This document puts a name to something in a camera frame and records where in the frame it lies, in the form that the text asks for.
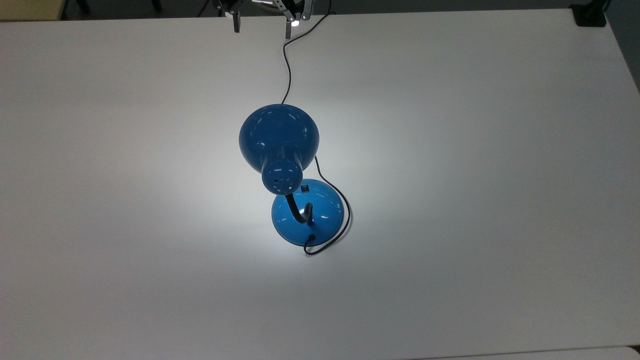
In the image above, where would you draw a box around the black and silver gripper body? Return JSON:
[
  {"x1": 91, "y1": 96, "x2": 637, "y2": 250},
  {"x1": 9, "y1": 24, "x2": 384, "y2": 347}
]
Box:
[{"x1": 215, "y1": 0, "x2": 314, "y2": 22}]

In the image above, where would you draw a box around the blue desk lamp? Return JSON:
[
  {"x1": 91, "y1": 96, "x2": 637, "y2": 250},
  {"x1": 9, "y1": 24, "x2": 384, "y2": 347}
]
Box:
[{"x1": 238, "y1": 103, "x2": 345, "y2": 247}]

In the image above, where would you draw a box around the yellow wooden board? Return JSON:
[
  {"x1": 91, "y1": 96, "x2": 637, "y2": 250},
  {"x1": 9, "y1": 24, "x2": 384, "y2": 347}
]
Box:
[{"x1": 0, "y1": 0, "x2": 67, "y2": 22}]

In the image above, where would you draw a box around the black lamp power cable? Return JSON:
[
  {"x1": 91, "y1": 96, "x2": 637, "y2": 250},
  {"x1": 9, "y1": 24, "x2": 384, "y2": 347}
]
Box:
[{"x1": 282, "y1": 0, "x2": 353, "y2": 256}]

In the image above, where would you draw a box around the black table clamp mount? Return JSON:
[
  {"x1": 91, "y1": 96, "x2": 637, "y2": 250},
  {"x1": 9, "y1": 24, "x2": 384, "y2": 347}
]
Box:
[{"x1": 569, "y1": 0, "x2": 612, "y2": 28}]

